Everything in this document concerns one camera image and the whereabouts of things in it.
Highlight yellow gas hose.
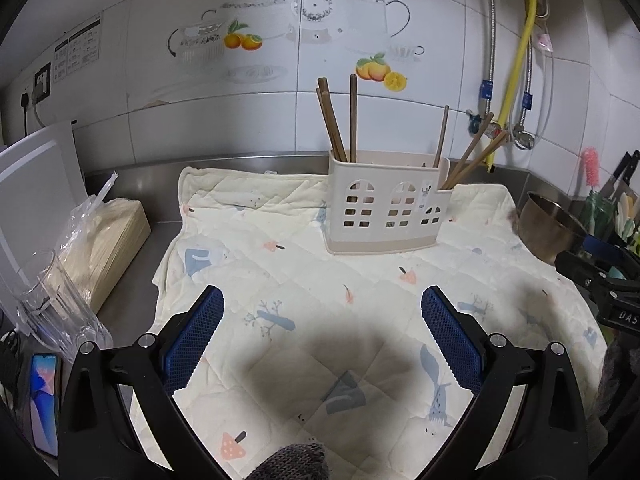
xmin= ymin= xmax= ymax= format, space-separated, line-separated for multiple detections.
xmin=486 ymin=0 xmax=538 ymax=171

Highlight cream printed quilted cloth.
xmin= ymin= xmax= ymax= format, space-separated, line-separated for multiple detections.
xmin=152 ymin=166 xmax=608 ymax=480

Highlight black handled knife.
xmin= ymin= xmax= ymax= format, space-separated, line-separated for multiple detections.
xmin=597 ymin=150 xmax=640 ymax=201

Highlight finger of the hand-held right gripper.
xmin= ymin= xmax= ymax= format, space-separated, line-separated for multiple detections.
xmin=581 ymin=235 xmax=640 ymax=273
xmin=554 ymin=250 xmax=640 ymax=334

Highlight person's left hand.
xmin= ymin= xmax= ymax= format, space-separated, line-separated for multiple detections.
xmin=247 ymin=442 xmax=331 ymax=480

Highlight clear plastic bag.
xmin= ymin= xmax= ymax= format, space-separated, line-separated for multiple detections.
xmin=57 ymin=172 xmax=121 ymax=281

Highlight beige plastic chopstick holder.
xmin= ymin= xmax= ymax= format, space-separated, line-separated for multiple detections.
xmin=325 ymin=150 xmax=451 ymax=256

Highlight black wall socket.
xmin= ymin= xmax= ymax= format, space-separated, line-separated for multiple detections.
xmin=32 ymin=62 xmax=52 ymax=103

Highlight braided metal hose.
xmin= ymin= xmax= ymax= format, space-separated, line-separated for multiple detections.
xmin=515 ymin=55 xmax=556 ymax=148

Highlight white cutting board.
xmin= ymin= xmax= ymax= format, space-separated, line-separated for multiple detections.
xmin=0 ymin=120 xmax=86 ymax=306

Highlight pink bottle brush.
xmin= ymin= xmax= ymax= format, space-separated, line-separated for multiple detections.
xmin=580 ymin=147 xmax=601 ymax=196

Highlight metal bowl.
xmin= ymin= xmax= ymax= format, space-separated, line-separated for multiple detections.
xmin=517 ymin=191 xmax=588 ymax=266

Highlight white wall label sticker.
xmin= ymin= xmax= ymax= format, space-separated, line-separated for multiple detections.
xmin=52 ymin=17 xmax=101 ymax=83

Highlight white plastic spatula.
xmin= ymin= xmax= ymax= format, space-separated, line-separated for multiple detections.
xmin=615 ymin=195 xmax=636 ymax=238

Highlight person's right hand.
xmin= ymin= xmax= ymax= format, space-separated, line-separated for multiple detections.
xmin=596 ymin=332 xmax=640 ymax=432

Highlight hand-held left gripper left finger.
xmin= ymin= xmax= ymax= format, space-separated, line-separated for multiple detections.
xmin=57 ymin=285 xmax=236 ymax=480

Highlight smartphone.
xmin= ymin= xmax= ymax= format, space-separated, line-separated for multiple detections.
xmin=30 ymin=354 xmax=63 ymax=457

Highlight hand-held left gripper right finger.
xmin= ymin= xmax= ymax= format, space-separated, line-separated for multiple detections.
xmin=421 ymin=286 xmax=593 ymax=480

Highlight metal water pipe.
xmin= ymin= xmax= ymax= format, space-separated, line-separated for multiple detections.
xmin=481 ymin=0 xmax=498 ymax=126

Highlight beige paper stack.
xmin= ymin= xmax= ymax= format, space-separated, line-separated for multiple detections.
xmin=65 ymin=199 xmax=152 ymax=313

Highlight green glass utensil jar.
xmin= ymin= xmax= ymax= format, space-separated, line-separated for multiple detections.
xmin=582 ymin=195 xmax=618 ymax=238

